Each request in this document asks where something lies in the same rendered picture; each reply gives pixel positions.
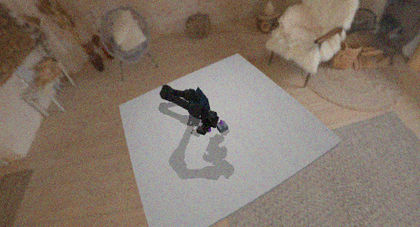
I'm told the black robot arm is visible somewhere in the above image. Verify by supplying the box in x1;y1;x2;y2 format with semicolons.
159;84;219;128

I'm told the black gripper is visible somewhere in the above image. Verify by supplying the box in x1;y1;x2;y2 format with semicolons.
196;110;217;135

